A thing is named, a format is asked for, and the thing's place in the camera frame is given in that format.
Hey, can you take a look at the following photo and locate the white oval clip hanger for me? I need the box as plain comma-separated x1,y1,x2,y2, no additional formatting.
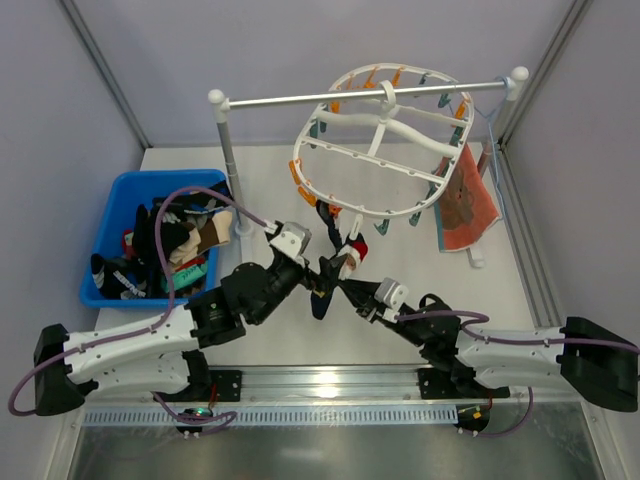
289,63,475,235

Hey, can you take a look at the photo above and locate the aluminium rail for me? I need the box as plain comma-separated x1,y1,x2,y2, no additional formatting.
58,364,609,409

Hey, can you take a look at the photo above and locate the pile of socks in bin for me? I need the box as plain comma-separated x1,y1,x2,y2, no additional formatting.
89,191,233,302

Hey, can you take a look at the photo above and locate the blue wire hanger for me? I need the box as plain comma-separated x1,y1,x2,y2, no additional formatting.
474,76,509,221

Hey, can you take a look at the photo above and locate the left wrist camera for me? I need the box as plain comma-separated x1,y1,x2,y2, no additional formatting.
263,222,312,260

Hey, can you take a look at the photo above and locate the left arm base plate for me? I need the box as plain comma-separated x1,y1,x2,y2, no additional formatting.
198,369,243,403

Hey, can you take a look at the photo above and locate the beige brown striped sock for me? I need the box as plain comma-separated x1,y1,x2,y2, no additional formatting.
198,210,233,253

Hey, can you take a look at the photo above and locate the white drying rack stand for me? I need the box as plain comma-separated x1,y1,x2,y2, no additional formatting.
208,63,530,260

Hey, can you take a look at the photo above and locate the orange bear towel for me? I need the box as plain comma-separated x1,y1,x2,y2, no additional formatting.
434,145,500,253

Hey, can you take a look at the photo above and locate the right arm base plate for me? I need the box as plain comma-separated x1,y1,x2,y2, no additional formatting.
416,368,510,400

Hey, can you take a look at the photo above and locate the navy christmas sock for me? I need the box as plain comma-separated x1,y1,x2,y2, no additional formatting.
315,200,369,280
310,255,346,320

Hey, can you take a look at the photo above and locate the blue plastic bin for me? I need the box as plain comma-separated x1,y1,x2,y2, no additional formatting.
79,169,226,310

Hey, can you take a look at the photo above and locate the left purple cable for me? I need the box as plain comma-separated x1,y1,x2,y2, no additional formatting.
7,185,276,417

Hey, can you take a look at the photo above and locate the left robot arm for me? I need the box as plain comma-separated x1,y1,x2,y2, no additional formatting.
33,252,337,417

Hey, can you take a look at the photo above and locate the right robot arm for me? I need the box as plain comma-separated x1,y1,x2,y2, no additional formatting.
339,279,639,413

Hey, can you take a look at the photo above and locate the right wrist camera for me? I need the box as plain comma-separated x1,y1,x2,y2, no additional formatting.
374,277,409,312

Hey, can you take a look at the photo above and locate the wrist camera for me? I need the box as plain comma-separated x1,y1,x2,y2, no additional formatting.
374,277,409,312
263,222,312,260

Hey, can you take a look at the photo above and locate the black blue sport sock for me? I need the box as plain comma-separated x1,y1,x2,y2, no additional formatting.
152,180,234,216
90,254,147,300

